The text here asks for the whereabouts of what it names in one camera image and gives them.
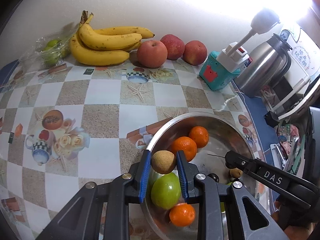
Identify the red apple right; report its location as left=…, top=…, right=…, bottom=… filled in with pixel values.
left=182, top=40, right=208, bottom=66

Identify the red apple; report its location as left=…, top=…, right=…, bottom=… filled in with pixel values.
left=182, top=40, right=208, bottom=66
left=137, top=40, right=168, bottom=68
left=160, top=34, right=185, bottom=60

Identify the stainless steel bowl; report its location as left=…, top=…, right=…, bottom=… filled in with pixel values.
left=141, top=112, right=253, bottom=239

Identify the stainless steel thermos jug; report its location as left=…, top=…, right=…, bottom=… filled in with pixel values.
left=234, top=34, right=292, bottom=98

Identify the teal toy box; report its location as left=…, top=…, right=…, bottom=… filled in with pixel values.
left=199, top=51, right=240, bottom=90

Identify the small brown longan in bowl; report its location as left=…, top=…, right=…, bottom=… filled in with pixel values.
left=229, top=168, right=243, bottom=179

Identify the clear box of green fruits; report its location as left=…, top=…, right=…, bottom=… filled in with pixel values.
left=18, top=27, right=76, bottom=72

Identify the red apple middle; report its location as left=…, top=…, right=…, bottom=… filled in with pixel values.
left=160, top=34, right=185, bottom=60

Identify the large green fruit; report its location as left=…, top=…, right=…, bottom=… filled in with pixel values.
left=220, top=182, right=232, bottom=213
left=151, top=172, right=181, bottom=210

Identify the orange tangerine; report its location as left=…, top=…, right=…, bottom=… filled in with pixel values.
left=170, top=137, right=197, bottom=161
left=169, top=203, right=196, bottom=227
left=189, top=126, right=209, bottom=148

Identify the brown longan fruit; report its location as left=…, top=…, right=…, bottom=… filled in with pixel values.
left=151, top=150, right=176, bottom=174

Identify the yellow banana bunch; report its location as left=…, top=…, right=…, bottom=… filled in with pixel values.
left=69, top=10, right=155, bottom=67

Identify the dark cherry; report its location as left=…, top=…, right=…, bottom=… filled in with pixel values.
left=208, top=173, right=220, bottom=183

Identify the patterned vinyl tablecloth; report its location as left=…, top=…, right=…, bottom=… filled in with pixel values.
left=1, top=57, right=274, bottom=239

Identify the red apple front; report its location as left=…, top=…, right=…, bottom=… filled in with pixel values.
left=137, top=40, right=168, bottom=68

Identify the white power adapter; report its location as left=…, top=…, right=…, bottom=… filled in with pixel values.
left=216, top=10, right=282, bottom=74

